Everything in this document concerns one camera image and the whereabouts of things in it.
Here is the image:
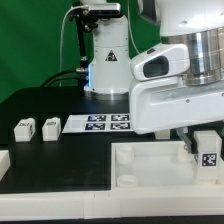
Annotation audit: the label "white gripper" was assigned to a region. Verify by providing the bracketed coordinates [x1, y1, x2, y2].
[129, 77, 224, 153]

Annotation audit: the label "white square table top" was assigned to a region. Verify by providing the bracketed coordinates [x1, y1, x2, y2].
[111, 141, 224, 191]

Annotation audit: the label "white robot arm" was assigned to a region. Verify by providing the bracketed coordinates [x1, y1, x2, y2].
[81, 0, 224, 135]

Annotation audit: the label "white sheet with tags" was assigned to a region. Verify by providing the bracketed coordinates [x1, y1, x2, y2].
[63, 114, 132, 133]

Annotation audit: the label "white left fence piece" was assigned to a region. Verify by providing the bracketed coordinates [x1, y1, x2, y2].
[0, 150, 11, 181]

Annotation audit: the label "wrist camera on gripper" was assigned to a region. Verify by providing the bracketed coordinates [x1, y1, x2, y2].
[130, 43, 190, 81]

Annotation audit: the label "white front fence rail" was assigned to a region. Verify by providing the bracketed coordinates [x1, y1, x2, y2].
[0, 186, 224, 221]

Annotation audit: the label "black cables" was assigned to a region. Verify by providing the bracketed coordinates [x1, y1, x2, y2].
[40, 68, 88, 88]

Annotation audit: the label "black camera on mount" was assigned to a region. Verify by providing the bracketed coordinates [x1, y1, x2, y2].
[87, 3, 121, 18]

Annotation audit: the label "white cable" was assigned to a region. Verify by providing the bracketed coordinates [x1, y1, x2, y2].
[58, 4, 88, 88]

